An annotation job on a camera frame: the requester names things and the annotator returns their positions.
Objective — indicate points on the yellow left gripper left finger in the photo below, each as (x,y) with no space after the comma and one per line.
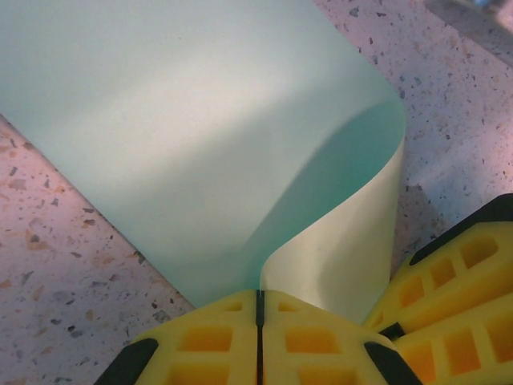
(208,345)

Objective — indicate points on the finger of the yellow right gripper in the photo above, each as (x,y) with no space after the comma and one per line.
(461,272)
(469,353)

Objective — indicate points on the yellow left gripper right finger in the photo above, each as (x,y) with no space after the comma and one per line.
(320,349)

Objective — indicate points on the light green paper sheet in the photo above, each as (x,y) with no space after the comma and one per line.
(160,120)

